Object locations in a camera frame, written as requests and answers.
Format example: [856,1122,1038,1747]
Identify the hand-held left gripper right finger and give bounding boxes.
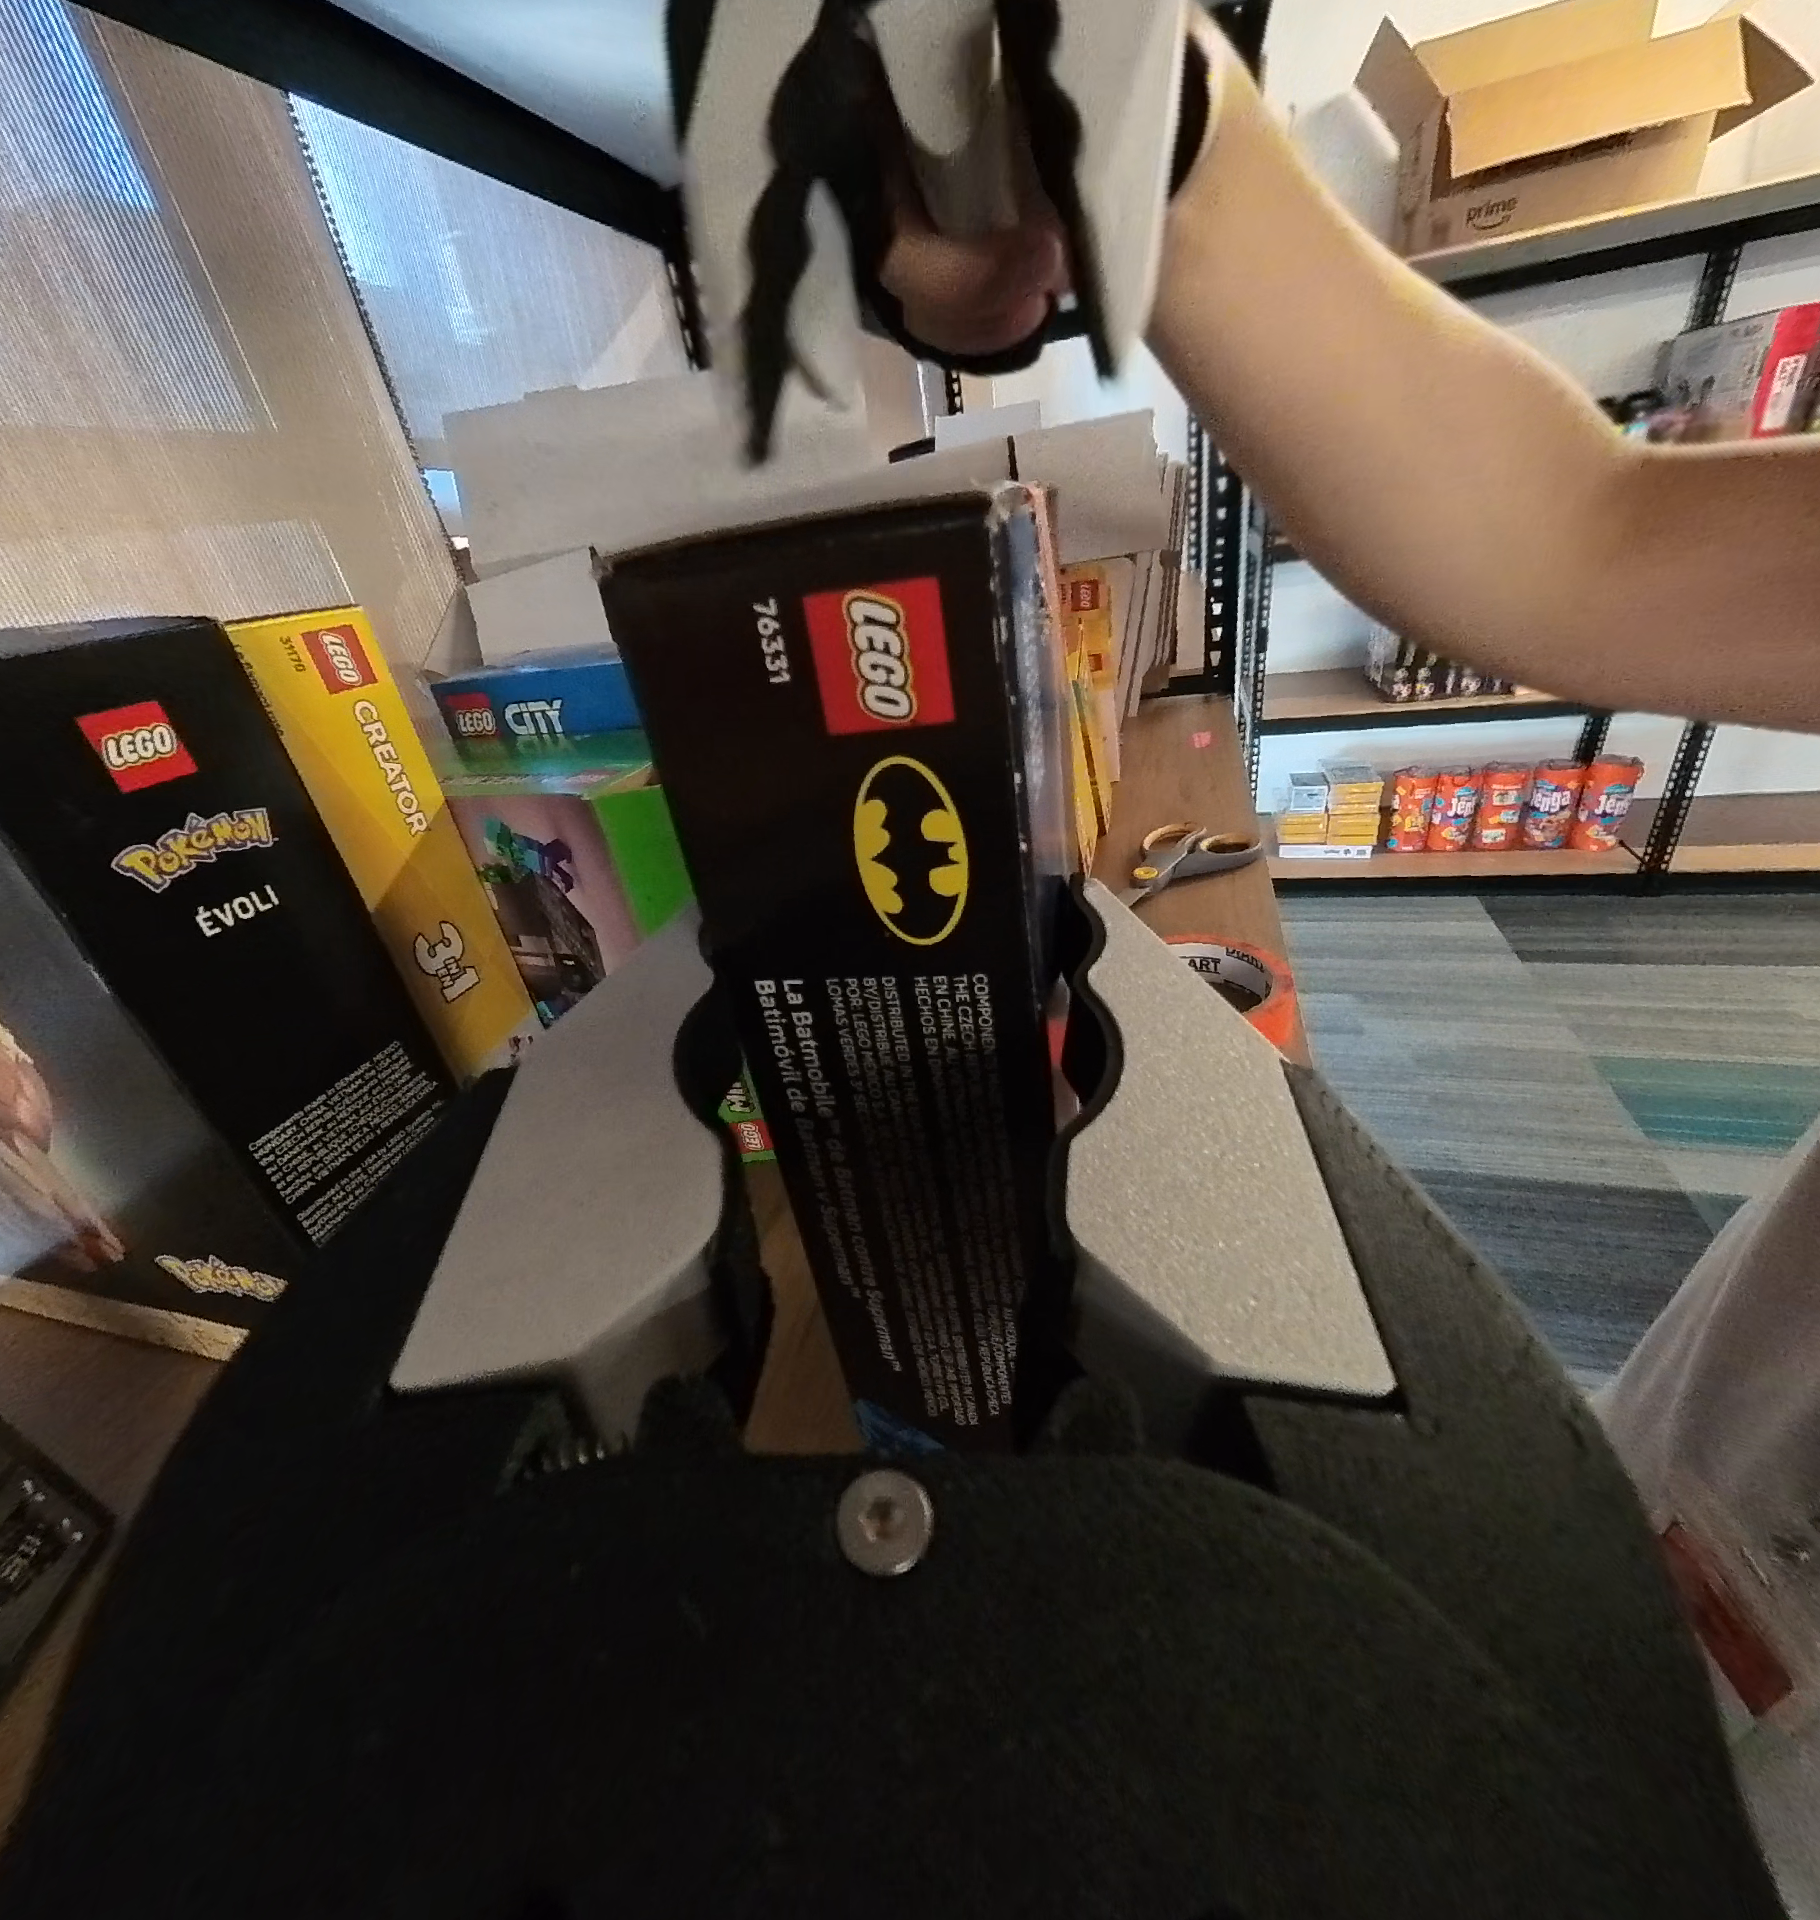
[1052,873,1418,1419]

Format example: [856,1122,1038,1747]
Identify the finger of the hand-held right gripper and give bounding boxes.
[668,0,890,463]
[992,0,1210,379]

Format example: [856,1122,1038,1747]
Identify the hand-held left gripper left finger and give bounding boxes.
[390,916,752,1445]

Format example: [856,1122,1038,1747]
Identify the orange tape roll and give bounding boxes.
[1157,931,1312,1068]

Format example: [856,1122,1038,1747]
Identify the dark toy box bat logo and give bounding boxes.
[591,477,1109,1462]

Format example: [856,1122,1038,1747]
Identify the person's right forearm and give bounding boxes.
[1143,29,1820,740]

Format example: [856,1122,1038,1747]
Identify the wooden desk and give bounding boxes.
[0,693,1318,1817]

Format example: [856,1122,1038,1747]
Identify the person's right hand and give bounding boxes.
[882,209,1079,358]

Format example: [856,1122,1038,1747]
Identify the grey yellow scissors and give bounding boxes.
[1124,821,1266,911]

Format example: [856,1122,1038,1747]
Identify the stack of small yellow boxes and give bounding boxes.
[1282,763,1387,862]

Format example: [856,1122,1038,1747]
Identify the brown cardboard box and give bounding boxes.
[1353,0,1820,259]

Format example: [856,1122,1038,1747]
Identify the black toy box fox picture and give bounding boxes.
[0,612,459,1364]

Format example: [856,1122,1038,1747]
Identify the yellow green toy box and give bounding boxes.
[1058,557,1151,873]

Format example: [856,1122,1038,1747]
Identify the blue toy box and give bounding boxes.
[428,647,661,786]

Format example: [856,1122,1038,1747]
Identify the row of small dark boxes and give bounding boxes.
[1365,619,1519,706]

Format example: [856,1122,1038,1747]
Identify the black device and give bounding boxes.
[0,1372,114,1779]

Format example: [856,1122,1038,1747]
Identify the row of red black boxes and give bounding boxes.
[1606,298,1820,444]

